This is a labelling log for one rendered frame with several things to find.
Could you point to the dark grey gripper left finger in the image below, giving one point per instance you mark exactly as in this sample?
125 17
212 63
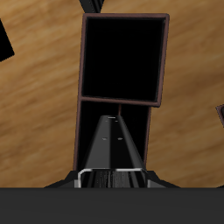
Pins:
68 181

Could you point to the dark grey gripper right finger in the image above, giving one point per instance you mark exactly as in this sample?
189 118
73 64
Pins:
154 182

